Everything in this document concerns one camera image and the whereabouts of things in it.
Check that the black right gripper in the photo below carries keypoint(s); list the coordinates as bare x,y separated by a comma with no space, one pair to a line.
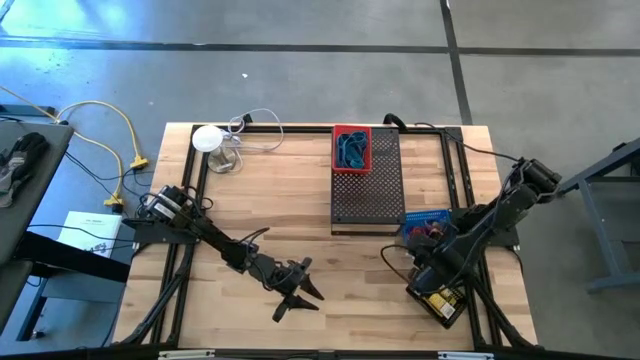
430,270

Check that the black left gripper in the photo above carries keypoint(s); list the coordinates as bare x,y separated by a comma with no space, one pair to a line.
280,280

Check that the yellow green packet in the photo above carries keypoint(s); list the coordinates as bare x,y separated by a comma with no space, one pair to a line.
442,305

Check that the red plastic basket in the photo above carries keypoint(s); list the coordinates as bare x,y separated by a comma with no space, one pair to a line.
352,171

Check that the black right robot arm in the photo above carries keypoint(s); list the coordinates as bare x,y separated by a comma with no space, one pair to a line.
500,210

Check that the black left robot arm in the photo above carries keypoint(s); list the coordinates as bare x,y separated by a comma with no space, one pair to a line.
215,240

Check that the black mesh tray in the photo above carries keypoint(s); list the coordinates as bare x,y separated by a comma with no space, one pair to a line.
452,321

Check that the blue plastic basket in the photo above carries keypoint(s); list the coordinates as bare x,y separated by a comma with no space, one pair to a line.
411,216

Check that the black perforated metal shelf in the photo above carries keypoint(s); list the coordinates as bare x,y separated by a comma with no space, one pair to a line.
367,200

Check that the blue-grey metal cart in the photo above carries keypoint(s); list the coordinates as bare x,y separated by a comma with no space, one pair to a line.
591,235

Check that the white mushroom table lamp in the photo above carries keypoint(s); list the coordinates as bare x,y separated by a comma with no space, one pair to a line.
207,138

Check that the white booklet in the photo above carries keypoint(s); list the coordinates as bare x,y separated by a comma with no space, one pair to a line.
90,232

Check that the dark bench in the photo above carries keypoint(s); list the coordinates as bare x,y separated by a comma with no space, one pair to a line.
75,260

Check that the grey side table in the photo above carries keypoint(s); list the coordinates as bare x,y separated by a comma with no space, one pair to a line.
50,175

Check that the grey black work glove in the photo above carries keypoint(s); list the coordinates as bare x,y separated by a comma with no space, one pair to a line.
25,150

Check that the grey metal bracket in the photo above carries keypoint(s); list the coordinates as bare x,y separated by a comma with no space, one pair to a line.
465,355
185,354

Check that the black aluminium table frame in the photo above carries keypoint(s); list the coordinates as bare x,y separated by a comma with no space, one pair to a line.
310,129

